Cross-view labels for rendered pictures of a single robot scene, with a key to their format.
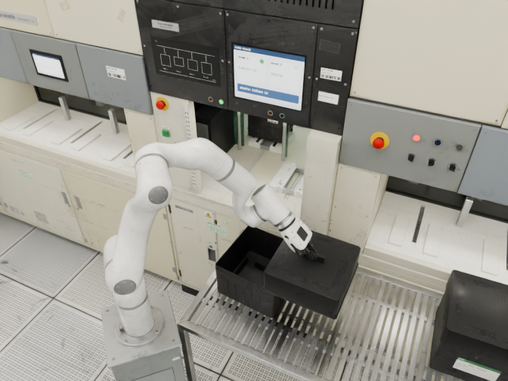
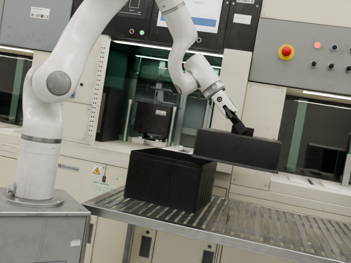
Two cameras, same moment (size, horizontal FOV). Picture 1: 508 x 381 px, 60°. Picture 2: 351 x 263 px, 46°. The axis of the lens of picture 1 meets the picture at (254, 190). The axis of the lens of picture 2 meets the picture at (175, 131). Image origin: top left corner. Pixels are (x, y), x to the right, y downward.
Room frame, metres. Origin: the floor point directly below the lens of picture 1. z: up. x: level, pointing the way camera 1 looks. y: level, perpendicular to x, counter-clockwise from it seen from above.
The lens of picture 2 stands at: (-0.30, 0.36, 1.11)
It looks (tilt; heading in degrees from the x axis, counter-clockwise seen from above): 3 degrees down; 347
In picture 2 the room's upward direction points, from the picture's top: 9 degrees clockwise
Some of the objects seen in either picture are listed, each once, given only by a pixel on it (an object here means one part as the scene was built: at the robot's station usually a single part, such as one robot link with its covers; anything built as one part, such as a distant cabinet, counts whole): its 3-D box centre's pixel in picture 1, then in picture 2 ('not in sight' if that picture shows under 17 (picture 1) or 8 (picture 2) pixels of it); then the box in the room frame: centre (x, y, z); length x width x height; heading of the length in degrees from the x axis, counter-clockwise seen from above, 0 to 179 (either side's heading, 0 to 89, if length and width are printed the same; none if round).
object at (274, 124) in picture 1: (272, 113); (157, 114); (2.21, -0.10, 1.06); 0.24 x 0.20 x 0.32; 65
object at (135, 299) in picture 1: (125, 268); (44, 100); (1.05, 0.47, 1.07); 0.19 x 0.12 x 0.24; 18
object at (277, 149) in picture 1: (271, 137); (153, 141); (2.21, -0.10, 0.89); 0.22 x 0.21 x 0.04; 155
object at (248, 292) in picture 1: (260, 269); (173, 177); (1.24, -0.03, 0.85); 0.28 x 0.28 x 0.17; 60
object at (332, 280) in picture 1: (312, 265); (240, 144); (1.11, -0.22, 1.02); 0.29 x 0.29 x 0.13; 64
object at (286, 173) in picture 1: (295, 180); (186, 152); (1.80, -0.21, 0.89); 0.22 x 0.21 x 0.04; 155
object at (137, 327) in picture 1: (135, 311); (36, 169); (1.02, 0.46, 0.85); 0.19 x 0.19 x 0.18
